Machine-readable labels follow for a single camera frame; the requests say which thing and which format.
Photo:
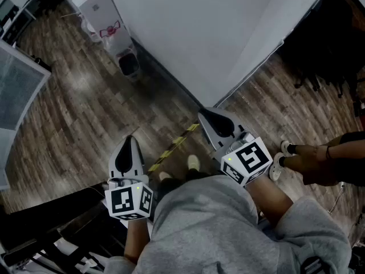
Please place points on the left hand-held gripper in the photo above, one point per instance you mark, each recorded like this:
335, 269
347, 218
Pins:
122, 201

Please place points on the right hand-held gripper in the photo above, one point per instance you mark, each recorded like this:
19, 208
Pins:
251, 158

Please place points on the black plastic container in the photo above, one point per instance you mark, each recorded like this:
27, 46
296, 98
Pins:
129, 64

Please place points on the person's right forearm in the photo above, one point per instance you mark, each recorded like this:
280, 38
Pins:
268, 198

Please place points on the person's left forearm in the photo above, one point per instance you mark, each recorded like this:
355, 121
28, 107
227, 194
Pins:
135, 238

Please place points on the another person's forearm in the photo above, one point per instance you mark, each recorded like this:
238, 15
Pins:
348, 150

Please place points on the pale sneaker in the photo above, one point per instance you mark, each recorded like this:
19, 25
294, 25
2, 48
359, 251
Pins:
164, 175
194, 162

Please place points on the black trousers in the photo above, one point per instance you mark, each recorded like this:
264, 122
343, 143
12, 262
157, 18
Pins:
174, 184

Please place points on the grey sweatshirt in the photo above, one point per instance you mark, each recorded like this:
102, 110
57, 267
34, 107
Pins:
205, 224

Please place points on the black metal table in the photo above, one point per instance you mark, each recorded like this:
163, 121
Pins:
42, 224

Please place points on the plastic bag with red print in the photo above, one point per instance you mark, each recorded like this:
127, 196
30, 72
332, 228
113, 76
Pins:
109, 33

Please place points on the black office chair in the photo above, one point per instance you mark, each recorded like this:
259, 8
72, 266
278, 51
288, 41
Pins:
322, 38

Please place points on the frosted glass partition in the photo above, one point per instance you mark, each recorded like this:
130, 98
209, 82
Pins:
17, 87

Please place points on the white cabinet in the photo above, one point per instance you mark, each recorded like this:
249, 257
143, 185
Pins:
95, 7

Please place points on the white office desk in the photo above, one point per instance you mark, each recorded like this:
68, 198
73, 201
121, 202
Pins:
27, 13

